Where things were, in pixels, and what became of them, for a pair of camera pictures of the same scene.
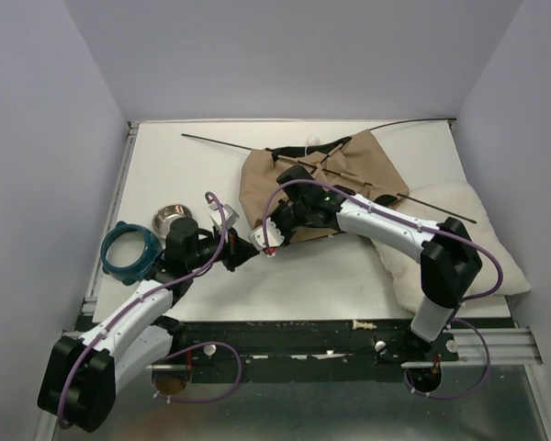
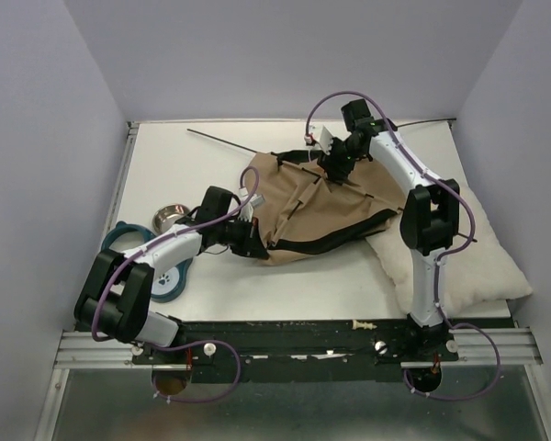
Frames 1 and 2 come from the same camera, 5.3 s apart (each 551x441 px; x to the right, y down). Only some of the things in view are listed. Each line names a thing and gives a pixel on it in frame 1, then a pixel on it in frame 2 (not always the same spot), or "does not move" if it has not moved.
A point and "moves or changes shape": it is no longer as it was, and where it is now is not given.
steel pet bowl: x=163 y=218 does not move
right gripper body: x=287 y=218 to x=342 y=155
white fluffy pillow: x=444 y=201 does not move
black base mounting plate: x=305 y=352 does not move
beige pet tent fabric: x=356 y=164 moves or changes shape
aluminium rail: x=492 y=346 does not move
